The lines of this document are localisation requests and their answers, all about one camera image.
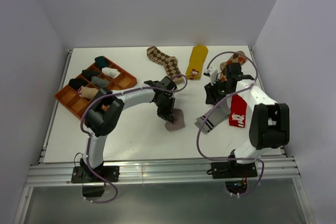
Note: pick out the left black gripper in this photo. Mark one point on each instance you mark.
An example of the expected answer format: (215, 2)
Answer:
(167, 115)

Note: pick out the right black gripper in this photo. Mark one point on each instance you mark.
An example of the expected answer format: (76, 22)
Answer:
(211, 94)

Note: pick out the taupe sock with red cuff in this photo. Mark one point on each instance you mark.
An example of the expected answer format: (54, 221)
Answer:
(178, 121)

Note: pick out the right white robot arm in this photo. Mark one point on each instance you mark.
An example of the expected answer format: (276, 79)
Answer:
(269, 126)

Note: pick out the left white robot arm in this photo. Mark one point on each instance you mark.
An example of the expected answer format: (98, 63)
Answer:
(102, 115)

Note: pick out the grey sock with black stripes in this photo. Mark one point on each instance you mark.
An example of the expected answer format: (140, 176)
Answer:
(212, 120)

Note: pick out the red sock with white print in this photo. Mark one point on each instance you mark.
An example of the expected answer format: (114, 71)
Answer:
(238, 109)

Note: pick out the orange argyle sock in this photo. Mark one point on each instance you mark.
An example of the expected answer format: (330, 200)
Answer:
(238, 57)

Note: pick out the yellow sock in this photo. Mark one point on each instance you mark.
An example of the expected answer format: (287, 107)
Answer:
(197, 59)

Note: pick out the brown argyle sock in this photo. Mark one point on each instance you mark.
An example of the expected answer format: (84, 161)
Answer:
(169, 63)

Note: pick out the white rolled sock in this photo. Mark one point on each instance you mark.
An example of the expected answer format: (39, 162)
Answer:
(110, 72)

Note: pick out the grey rolled sock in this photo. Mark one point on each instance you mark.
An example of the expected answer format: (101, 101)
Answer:
(99, 82)

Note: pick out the dark green rolled sock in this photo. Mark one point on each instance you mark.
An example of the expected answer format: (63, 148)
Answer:
(101, 62)

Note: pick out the beige pink rolled sock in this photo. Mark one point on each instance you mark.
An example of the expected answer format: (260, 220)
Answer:
(87, 92)

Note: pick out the black rolled sock upper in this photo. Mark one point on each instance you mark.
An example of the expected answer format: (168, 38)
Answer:
(88, 74)

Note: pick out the black rolled sock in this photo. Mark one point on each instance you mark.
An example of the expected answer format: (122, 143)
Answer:
(76, 84)
(88, 74)

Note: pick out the black rolled sock lower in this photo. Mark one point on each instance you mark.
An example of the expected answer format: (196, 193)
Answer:
(76, 84)

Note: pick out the orange compartment tray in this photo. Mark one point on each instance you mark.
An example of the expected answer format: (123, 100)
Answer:
(71, 100)

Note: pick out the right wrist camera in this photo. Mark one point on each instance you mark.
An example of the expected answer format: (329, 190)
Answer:
(211, 73)

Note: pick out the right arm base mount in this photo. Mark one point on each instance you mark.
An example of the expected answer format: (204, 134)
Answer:
(232, 169)

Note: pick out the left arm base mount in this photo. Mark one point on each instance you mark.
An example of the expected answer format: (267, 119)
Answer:
(84, 175)

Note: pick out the black box under rail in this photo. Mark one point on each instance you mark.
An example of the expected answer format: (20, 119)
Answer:
(93, 191)

